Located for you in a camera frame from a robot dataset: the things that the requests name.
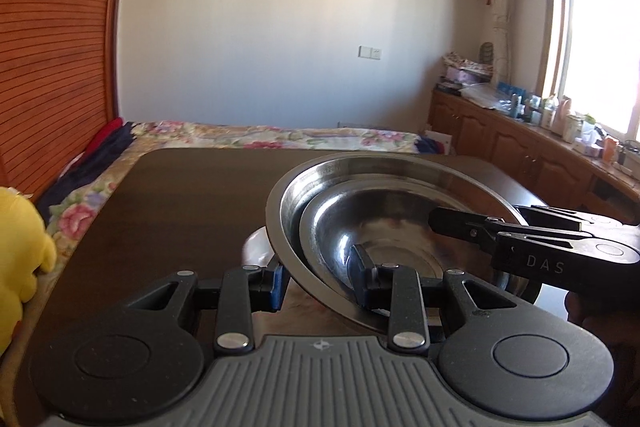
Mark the clear plastic bag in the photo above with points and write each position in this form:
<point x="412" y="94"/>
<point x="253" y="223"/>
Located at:
<point x="485" y="96"/>

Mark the tissue box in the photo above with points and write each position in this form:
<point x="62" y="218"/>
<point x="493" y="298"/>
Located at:
<point x="588" y="146"/>

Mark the red cloth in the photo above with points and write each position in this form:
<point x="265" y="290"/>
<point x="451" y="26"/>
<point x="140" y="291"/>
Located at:
<point x="102" y="137"/>

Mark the pink bottle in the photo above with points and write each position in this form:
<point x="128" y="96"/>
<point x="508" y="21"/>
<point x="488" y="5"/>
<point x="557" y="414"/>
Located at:
<point x="563" y="117"/>

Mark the dark flat box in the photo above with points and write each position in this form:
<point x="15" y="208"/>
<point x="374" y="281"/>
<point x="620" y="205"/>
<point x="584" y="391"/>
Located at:
<point x="449" y="86"/>

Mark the white jar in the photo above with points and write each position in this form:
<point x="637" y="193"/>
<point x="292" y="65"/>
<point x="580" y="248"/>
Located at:
<point x="573" y="129"/>

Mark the white paper bag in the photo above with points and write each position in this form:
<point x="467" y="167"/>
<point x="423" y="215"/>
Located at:
<point x="440" y="139"/>

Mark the person's right hand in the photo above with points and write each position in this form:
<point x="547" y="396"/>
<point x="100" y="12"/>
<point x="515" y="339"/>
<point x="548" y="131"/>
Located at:
<point x="595" y="307"/>

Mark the dark navy cloth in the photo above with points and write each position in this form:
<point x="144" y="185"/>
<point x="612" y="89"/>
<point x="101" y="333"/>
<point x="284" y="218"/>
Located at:
<point x="85" y="177"/>

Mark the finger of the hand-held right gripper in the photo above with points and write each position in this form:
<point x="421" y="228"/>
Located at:
<point x="555" y="219"/>
<point x="460" y="227"/>

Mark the pink box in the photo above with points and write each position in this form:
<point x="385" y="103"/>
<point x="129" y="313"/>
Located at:
<point x="465" y="75"/>

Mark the wooden louvred wardrobe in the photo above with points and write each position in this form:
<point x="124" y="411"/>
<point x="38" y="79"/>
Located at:
<point x="55" y="57"/>

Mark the wooden cabinet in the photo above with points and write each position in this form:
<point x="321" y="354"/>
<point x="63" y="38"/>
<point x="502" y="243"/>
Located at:
<point x="500" y="142"/>

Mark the floral fabric pile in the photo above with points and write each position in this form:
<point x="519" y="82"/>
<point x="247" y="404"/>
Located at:
<point x="467" y="61"/>

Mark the yellow plush toy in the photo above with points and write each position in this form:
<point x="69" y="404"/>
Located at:
<point x="20" y="247"/>

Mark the wide-rim steel bowl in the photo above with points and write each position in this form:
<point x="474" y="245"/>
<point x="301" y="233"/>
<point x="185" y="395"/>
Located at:
<point x="390" y="217"/>

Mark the woven hand fan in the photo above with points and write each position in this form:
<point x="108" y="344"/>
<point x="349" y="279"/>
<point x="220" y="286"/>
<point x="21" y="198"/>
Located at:
<point x="485" y="53"/>

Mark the large steel bowl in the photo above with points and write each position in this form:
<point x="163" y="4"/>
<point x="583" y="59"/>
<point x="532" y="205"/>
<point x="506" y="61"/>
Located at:
<point x="400" y="167"/>

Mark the white wall socket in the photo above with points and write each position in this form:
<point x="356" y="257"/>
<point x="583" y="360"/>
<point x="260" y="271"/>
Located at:
<point x="370" y="52"/>

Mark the green-capped bottle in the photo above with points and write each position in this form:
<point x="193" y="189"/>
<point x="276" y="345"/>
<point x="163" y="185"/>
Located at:
<point x="589" y="126"/>

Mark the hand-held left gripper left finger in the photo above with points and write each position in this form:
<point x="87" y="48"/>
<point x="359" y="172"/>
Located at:
<point x="276" y="289"/>

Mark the white bottle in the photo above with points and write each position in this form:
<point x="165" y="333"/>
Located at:
<point x="549" y="114"/>

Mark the blue cloth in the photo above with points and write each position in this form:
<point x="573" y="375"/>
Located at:
<point x="425" y="146"/>

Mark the blue can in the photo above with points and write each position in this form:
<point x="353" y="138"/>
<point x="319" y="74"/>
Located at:
<point x="515" y="105"/>

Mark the floral bed blanket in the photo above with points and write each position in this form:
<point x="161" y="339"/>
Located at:
<point x="225" y="134"/>

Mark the window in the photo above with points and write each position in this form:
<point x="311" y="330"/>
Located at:
<point x="605" y="47"/>

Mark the blue boxes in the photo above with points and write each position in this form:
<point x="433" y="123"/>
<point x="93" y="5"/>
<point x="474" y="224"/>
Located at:
<point x="511" y="89"/>

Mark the white floral rectangular plate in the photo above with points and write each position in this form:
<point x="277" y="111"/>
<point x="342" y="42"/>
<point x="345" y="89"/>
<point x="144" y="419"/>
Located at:
<point x="310" y="312"/>

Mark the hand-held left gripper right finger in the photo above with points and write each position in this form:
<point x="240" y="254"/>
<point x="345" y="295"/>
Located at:
<point x="362" y="282"/>

